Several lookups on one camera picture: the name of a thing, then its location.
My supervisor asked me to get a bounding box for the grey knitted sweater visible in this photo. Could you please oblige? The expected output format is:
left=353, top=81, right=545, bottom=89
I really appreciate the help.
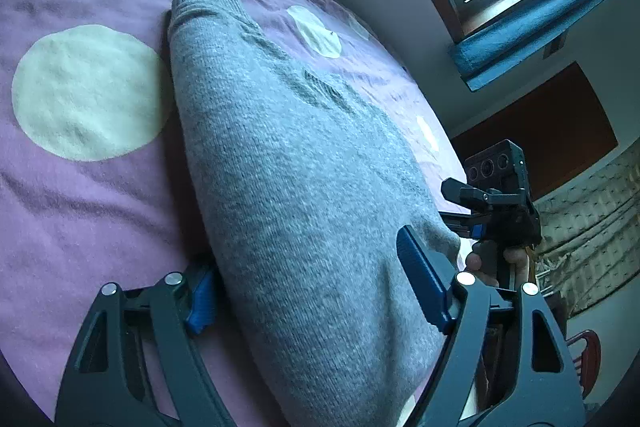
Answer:
left=166, top=0, right=462, bottom=427

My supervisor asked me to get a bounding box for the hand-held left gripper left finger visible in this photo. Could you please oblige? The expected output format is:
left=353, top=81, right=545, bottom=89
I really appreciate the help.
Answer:
left=55, top=263, right=236, bottom=427

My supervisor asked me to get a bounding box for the purple blanket with pale dots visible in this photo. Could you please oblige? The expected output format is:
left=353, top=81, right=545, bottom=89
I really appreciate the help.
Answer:
left=0, top=0, right=471, bottom=427

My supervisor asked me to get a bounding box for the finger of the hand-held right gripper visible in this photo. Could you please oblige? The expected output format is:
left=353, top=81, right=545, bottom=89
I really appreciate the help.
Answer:
left=440, top=212, right=484, bottom=241
left=441, top=178, right=488, bottom=210

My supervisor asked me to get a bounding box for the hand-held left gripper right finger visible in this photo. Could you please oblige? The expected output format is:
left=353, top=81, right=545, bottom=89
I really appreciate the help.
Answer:
left=395, top=224, right=587, bottom=427

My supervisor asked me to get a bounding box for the person's right hand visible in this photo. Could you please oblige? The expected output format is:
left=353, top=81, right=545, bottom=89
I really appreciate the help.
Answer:
left=464, top=246, right=535, bottom=293

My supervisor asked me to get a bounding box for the red chair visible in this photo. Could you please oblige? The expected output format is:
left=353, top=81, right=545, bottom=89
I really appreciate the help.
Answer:
left=565, top=329, right=603, bottom=400

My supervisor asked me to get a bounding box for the beige patterned curtain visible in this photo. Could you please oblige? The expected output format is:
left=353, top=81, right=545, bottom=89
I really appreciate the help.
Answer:
left=532, top=147, right=640, bottom=318

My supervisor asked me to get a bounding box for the brown wooden panel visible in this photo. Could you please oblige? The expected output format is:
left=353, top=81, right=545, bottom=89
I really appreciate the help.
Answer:
left=450, top=61, right=618, bottom=202

